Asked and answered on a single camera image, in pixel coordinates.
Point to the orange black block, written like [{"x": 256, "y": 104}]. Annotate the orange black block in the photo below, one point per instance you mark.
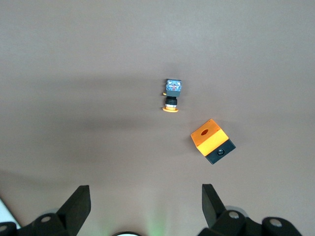
[{"x": 209, "y": 138}]

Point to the orange-headed push button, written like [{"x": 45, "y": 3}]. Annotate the orange-headed push button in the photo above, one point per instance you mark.
[{"x": 173, "y": 92}]

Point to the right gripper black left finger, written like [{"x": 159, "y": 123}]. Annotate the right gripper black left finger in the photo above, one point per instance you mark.
[{"x": 71, "y": 214}]

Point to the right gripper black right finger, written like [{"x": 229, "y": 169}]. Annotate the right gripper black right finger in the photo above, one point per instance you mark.
[{"x": 216, "y": 216}]

